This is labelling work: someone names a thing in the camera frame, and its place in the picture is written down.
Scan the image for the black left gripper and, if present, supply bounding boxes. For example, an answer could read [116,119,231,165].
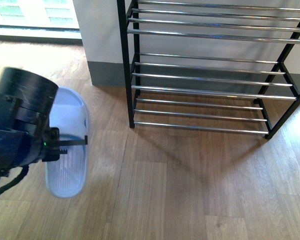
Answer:
[0,67,88,175]

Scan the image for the black metal shoe rack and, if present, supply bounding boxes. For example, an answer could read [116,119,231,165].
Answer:
[116,0,300,139]

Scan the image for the dark grey window frame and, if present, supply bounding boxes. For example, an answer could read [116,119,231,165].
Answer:
[0,24,83,46]

